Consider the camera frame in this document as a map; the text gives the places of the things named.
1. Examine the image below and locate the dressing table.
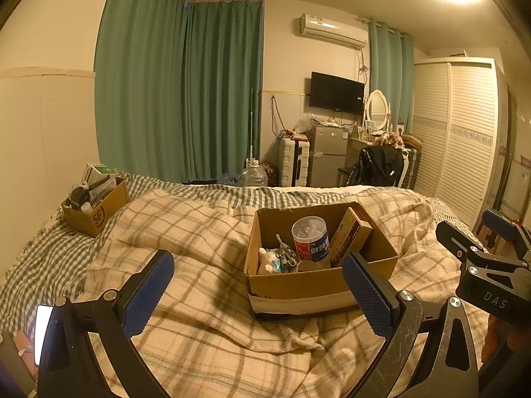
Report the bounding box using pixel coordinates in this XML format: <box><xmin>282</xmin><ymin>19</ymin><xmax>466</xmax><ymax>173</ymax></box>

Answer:
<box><xmin>348</xmin><ymin>133</ymin><xmax>386</xmax><ymax>166</ymax></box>

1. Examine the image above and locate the white and red medicine box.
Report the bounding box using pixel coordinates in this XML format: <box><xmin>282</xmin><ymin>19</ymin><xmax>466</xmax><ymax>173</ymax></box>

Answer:
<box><xmin>330</xmin><ymin>207</ymin><xmax>373</xmax><ymax>269</ymax></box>

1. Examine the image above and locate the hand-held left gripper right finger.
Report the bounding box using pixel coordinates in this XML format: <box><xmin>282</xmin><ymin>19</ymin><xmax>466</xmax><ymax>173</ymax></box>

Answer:
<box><xmin>342</xmin><ymin>251</ymin><xmax>480</xmax><ymax>398</ymax></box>

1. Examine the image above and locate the white air conditioner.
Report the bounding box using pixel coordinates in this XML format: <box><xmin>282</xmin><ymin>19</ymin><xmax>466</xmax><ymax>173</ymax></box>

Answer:
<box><xmin>295</xmin><ymin>13</ymin><xmax>369</xmax><ymax>49</ymax></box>

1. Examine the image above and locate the grey small fridge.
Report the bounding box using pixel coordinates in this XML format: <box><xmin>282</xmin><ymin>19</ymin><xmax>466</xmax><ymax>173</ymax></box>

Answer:
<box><xmin>310</xmin><ymin>124</ymin><xmax>348</xmax><ymax>187</ymax></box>

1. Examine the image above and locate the white mop pole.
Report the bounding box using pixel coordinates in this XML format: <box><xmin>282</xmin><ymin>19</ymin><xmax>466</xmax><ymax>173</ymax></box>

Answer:
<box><xmin>248</xmin><ymin>88</ymin><xmax>255</xmax><ymax>162</ymax></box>

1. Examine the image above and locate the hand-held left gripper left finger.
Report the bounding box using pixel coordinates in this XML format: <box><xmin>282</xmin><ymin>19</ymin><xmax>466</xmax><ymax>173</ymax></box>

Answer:
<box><xmin>37</xmin><ymin>249</ymin><xmax>175</xmax><ymax>398</ymax></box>

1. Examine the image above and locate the flat grey device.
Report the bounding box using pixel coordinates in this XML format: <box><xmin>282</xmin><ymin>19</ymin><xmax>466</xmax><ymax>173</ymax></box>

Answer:
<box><xmin>0</xmin><ymin>332</ymin><xmax>38</xmax><ymax>398</ymax></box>

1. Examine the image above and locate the narrow green curtain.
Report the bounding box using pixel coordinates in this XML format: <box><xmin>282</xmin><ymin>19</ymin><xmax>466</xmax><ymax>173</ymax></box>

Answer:
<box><xmin>368</xmin><ymin>19</ymin><xmax>416</xmax><ymax>133</ymax></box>

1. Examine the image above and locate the large clear water bottle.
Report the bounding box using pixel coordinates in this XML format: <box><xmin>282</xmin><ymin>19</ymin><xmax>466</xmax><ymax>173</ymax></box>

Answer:
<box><xmin>241</xmin><ymin>158</ymin><xmax>268</xmax><ymax>187</ymax></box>

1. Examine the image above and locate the white oval mirror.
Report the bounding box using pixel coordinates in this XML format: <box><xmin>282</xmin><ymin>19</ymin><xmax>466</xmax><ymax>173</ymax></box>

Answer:
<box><xmin>364</xmin><ymin>90</ymin><xmax>392</xmax><ymax>131</ymax></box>

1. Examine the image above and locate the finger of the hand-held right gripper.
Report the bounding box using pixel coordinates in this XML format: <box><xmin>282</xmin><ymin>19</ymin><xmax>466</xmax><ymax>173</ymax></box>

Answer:
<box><xmin>435</xmin><ymin>221</ymin><xmax>495</xmax><ymax>268</ymax></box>
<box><xmin>481</xmin><ymin>209</ymin><xmax>531</xmax><ymax>263</ymax></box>

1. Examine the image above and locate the dark suitcase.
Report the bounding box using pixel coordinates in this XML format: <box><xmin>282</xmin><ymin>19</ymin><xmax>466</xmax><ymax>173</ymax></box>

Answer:
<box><xmin>400</xmin><ymin>141</ymin><xmax>423</xmax><ymax>189</ymax></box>

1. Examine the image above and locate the person's right hand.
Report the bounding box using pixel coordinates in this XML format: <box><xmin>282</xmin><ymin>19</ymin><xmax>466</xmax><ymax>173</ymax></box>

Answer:
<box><xmin>482</xmin><ymin>315</ymin><xmax>517</xmax><ymax>366</ymax></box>

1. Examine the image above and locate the white louvred wardrobe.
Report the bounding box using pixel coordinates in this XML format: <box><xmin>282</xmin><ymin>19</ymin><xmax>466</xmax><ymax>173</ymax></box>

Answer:
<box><xmin>413</xmin><ymin>57</ymin><xmax>499</xmax><ymax>227</ymax></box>

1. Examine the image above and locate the green and white carton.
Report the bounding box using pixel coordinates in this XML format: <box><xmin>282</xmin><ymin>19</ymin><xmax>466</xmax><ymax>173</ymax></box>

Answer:
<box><xmin>85</xmin><ymin>163</ymin><xmax>117</xmax><ymax>183</ymax></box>

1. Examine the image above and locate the black jacket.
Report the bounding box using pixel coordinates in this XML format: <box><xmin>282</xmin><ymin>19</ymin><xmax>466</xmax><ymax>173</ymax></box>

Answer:
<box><xmin>346</xmin><ymin>145</ymin><xmax>406</xmax><ymax>187</ymax></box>

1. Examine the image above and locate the black wall television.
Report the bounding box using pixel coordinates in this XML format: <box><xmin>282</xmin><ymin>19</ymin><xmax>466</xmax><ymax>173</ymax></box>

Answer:
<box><xmin>309</xmin><ymin>72</ymin><xmax>366</xmax><ymax>114</ymax></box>

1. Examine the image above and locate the red label canister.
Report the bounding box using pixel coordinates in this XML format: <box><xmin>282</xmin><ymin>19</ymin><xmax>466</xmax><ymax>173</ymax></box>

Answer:
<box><xmin>291</xmin><ymin>217</ymin><xmax>331</xmax><ymax>264</ymax></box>

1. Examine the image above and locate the dark floral bag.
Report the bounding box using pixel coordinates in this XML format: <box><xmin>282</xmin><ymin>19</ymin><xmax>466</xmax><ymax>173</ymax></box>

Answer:
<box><xmin>261</xmin><ymin>162</ymin><xmax>280</xmax><ymax>186</ymax></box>

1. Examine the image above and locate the green alcove curtain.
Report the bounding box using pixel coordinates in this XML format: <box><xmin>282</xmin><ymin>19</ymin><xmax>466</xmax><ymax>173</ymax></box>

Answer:
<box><xmin>183</xmin><ymin>0</ymin><xmax>266</xmax><ymax>184</ymax></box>

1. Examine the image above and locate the green checked bed sheet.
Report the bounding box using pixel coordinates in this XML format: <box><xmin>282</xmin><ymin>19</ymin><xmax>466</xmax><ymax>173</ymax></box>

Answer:
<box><xmin>0</xmin><ymin>170</ymin><xmax>486</xmax><ymax>312</ymax></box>

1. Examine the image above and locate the small cardboard box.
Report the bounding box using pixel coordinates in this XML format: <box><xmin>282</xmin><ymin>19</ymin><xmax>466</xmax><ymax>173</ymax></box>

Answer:
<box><xmin>61</xmin><ymin>176</ymin><xmax>130</xmax><ymax>238</ymax></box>

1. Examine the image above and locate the large cardboard box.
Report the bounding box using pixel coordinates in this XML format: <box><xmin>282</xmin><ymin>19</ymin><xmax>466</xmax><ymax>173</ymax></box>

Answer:
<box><xmin>244</xmin><ymin>201</ymin><xmax>399</xmax><ymax>320</ymax></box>

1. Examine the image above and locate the furry beige item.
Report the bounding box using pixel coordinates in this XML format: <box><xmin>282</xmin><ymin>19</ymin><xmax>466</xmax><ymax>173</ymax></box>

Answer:
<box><xmin>373</xmin><ymin>130</ymin><xmax>404</xmax><ymax>151</ymax></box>

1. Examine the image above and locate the wide green curtain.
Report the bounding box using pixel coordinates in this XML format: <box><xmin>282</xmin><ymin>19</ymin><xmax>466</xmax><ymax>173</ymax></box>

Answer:
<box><xmin>95</xmin><ymin>0</ymin><xmax>188</xmax><ymax>181</ymax></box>

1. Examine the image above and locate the beige plaid blanket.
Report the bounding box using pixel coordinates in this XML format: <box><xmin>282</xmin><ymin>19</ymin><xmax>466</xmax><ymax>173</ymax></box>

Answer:
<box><xmin>77</xmin><ymin>184</ymin><xmax>494</xmax><ymax>398</ymax></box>

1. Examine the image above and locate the lit phone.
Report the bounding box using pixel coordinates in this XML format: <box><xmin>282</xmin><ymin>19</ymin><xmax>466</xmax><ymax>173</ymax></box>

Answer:
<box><xmin>33</xmin><ymin>304</ymin><xmax>55</xmax><ymax>366</ymax></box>

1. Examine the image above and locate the white suitcase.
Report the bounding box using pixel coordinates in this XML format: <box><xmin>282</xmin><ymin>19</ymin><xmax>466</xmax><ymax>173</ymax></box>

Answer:
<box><xmin>278</xmin><ymin>136</ymin><xmax>311</xmax><ymax>187</ymax></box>

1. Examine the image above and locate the clear plastic bag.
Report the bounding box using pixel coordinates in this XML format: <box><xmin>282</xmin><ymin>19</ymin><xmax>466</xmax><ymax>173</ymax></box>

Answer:
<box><xmin>292</xmin><ymin>113</ymin><xmax>314</xmax><ymax>133</ymax></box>

